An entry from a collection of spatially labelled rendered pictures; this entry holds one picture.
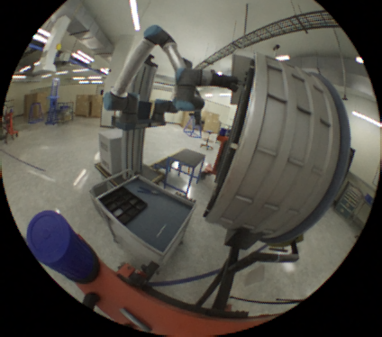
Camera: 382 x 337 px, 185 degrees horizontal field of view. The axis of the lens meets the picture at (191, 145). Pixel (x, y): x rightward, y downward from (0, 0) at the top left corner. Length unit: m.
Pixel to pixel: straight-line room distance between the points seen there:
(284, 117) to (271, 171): 0.17
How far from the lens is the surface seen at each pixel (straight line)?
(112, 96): 0.97
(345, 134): 0.61
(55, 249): 0.25
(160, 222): 0.77
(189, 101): 0.55
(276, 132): 0.39
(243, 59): 0.68
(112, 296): 0.35
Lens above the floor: 1.30
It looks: 17 degrees down
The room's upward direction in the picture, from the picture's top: 13 degrees clockwise
